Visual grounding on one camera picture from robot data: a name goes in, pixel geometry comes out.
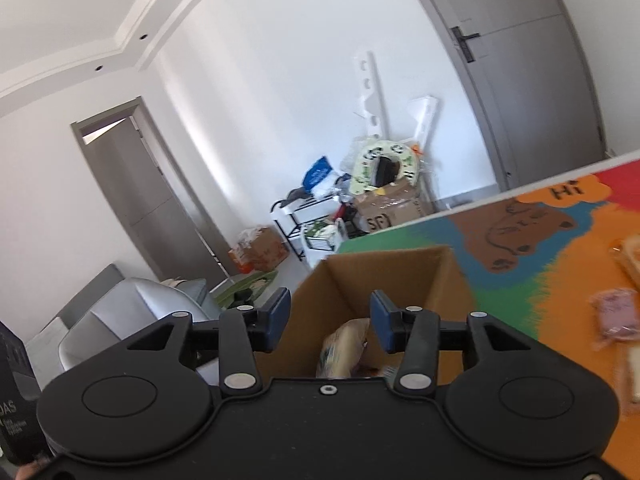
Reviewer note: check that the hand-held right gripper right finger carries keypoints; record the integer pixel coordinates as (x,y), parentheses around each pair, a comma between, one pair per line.
(382,322)

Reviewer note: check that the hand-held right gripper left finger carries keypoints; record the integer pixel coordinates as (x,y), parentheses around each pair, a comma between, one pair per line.
(279,317)

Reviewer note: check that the long white bread packet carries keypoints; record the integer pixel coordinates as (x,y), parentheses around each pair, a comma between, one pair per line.
(342,347)

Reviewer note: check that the pink snack packet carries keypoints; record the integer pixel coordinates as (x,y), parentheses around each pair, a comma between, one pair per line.
(617,317)

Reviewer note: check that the beige bread packet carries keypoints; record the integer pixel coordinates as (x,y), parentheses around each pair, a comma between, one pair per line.
(627,260)

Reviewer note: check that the clear sandwich bread packet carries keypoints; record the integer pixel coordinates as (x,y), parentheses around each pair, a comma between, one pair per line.
(631,372)

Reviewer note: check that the green floor mat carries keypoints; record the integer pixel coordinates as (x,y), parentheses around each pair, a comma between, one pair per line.
(250,287)

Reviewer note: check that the orange printed carton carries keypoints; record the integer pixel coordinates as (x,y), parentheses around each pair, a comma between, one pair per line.
(260,250)

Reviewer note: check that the white plastic bag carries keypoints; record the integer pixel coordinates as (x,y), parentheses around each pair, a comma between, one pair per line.
(322,242)

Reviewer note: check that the black shoe rack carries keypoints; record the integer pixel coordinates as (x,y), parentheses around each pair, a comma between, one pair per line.
(290,215)

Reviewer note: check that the taped brown cardboard box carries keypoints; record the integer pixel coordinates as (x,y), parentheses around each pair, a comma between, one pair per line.
(395,207)

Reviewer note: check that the grey sofa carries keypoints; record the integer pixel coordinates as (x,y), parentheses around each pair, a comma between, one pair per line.
(125,310)

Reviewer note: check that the blue white bag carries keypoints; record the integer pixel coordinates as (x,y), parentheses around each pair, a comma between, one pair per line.
(317,172)

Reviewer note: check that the colourful printed cartoon mat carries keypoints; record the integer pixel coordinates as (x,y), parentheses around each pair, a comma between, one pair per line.
(560,270)

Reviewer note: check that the open grey door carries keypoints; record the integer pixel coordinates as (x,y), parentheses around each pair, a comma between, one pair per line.
(140,195)

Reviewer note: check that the short white foam board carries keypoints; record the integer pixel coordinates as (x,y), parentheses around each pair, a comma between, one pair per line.
(425,117)

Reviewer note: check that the white perforated boards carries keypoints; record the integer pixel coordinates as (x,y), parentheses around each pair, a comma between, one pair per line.
(372,92)

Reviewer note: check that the grey room door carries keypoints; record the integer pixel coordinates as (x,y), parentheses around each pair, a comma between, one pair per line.
(525,85)

